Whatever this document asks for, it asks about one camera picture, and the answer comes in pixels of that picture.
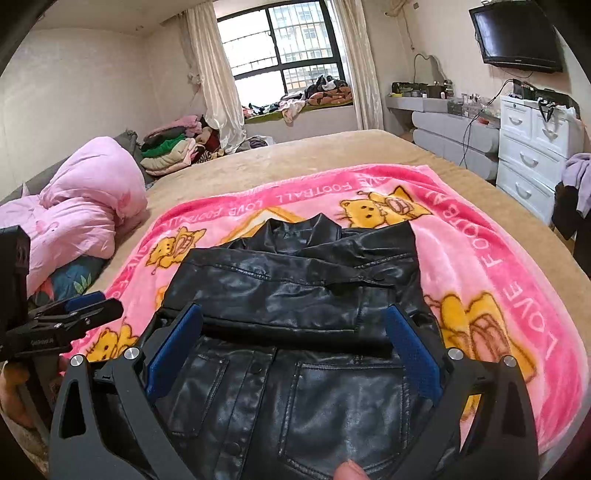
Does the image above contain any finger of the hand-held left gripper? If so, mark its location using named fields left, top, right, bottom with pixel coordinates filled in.
left=44, top=298, right=124, bottom=343
left=28, top=291, right=108, bottom=320

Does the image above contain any grey dressing table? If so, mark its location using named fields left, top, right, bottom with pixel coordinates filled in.
left=385, top=95, right=502, bottom=182

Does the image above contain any black cable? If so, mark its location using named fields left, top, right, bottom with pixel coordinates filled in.
left=459, top=79, right=515, bottom=168

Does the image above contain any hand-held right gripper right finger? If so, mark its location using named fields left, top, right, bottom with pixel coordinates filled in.
left=385, top=305, right=540, bottom=480

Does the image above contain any person's right hand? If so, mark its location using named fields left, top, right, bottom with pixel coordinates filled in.
left=333, top=459, right=370, bottom=480

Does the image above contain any black leather jacket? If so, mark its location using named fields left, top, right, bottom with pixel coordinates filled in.
left=137, top=212, right=463, bottom=480

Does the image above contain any dark floral pillow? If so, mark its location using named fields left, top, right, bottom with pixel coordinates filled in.
left=28, top=256, right=110, bottom=308

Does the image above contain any cream curtain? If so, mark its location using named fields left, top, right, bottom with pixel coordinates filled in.
left=177, top=2, right=249, bottom=154
left=329, top=0, right=386, bottom=133

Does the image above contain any pink printed blanket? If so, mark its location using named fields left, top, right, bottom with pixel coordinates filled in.
left=64, top=164, right=579, bottom=459

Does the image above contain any black wall television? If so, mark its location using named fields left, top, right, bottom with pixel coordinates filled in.
left=468, top=0, right=564, bottom=75

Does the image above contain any cluster of toiletry bottles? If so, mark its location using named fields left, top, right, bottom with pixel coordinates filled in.
left=390, top=79, right=502, bottom=121

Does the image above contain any pink quilt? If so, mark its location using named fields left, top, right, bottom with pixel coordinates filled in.
left=0, top=136, right=149, bottom=297

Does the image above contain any purple garment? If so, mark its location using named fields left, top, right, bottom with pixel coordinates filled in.
left=561, top=153, right=591, bottom=216

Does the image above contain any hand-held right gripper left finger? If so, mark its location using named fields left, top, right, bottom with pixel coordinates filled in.
left=48, top=302, right=204, bottom=480

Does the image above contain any wavy framed mirror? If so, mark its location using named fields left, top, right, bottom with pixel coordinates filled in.
left=412, top=53, right=450, bottom=87

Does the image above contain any pile of folded clothes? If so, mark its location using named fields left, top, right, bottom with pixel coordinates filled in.
left=137, top=114, right=232, bottom=177

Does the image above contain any black garment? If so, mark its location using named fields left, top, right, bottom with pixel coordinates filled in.
left=551, top=182, right=591, bottom=241

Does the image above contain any black framed window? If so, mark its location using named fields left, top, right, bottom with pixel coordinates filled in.
left=215, top=0, right=355, bottom=105

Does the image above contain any heap of clothes on windowsill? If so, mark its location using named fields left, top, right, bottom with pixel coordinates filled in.
left=241, top=74, right=355, bottom=124

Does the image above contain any white drawer cabinet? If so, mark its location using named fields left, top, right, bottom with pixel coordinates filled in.
left=495, top=95, right=585, bottom=228

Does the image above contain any person's left hand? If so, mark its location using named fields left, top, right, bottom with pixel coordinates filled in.
left=0, top=364, right=34, bottom=426

